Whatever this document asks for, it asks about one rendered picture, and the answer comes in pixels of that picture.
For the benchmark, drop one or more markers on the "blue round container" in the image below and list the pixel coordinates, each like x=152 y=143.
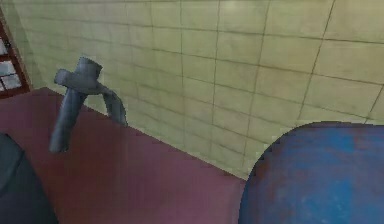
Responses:
x=316 y=176

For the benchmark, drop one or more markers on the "maroon sink counter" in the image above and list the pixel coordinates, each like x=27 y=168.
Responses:
x=133 y=180

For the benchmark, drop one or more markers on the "grey metal faucet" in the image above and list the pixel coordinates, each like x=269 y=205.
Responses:
x=71 y=106

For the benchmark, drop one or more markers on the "dark grey sink basin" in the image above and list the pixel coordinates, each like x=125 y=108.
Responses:
x=16 y=186

